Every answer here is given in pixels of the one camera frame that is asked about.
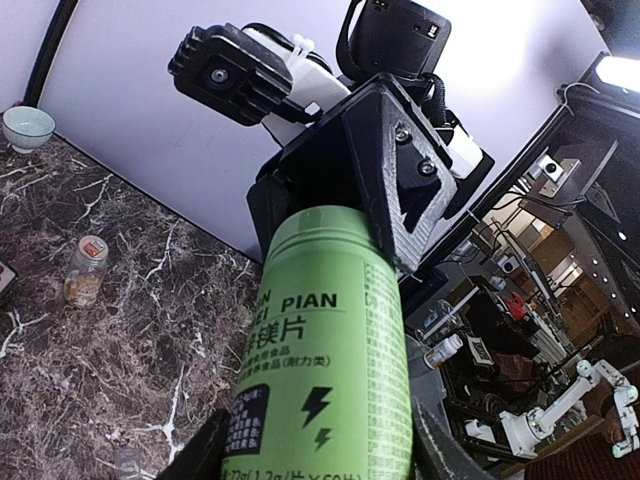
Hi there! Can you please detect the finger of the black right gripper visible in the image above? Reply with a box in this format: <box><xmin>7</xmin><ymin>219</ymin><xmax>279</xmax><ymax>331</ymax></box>
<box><xmin>247</xmin><ymin>174</ymin><xmax>295</xmax><ymax>260</ymax></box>
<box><xmin>342</xmin><ymin>82</ymin><xmax>457</xmax><ymax>273</ymax></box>

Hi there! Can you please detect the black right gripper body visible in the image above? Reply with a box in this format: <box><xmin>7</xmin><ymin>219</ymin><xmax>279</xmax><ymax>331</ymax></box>
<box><xmin>255</xmin><ymin>73</ymin><xmax>493</xmax><ymax>253</ymax></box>

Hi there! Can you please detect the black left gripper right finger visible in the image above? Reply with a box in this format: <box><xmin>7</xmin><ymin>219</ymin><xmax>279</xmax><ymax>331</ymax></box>
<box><xmin>405</xmin><ymin>335</ymin><xmax>492</xmax><ymax>479</ymax></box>

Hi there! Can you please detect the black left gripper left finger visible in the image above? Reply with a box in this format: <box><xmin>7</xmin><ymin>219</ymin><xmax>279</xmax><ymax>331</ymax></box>
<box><xmin>157</xmin><ymin>409</ymin><xmax>230</xmax><ymax>480</ymax></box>

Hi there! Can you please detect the green labelled supplement bottle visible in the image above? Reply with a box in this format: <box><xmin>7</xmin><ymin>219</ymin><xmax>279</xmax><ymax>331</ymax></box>
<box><xmin>220</xmin><ymin>206</ymin><xmax>413</xmax><ymax>479</ymax></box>

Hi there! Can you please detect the clear pill bottle green label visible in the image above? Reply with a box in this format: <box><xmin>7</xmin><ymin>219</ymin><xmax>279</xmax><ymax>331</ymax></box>
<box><xmin>63</xmin><ymin>235</ymin><xmax>109</xmax><ymax>308</ymax></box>

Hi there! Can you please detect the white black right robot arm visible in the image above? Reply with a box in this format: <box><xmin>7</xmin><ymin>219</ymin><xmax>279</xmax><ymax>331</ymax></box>
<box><xmin>243</xmin><ymin>1</ymin><xmax>494</xmax><ymax>273</ymax></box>

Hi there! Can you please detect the orange white pill bottle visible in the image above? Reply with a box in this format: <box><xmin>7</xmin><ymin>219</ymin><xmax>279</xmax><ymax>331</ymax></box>
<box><xmin>423</xmin><ymin>334</ymin><xmax>464</xmax><ymax>370</ymax></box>

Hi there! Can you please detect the small white-green ceramic bowl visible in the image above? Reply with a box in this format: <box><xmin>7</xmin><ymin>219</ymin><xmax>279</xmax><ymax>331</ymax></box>
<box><xmin>2</xmin><ymin>106</ymin><xmax>56</xmax><ymax>154</ymax></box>

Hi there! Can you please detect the square floral ceramic plate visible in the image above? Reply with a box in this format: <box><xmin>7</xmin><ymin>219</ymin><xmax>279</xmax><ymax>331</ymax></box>
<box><xmin>0</xmin><ymin>261</ymin><xmax>18</xmax><ymax>299</ymax></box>

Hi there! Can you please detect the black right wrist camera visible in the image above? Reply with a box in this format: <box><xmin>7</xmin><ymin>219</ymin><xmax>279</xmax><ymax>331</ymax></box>
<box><xmin>168</xmin><ymin>23</ymin><xmax>293</xmax><ymax>126</ymax></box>

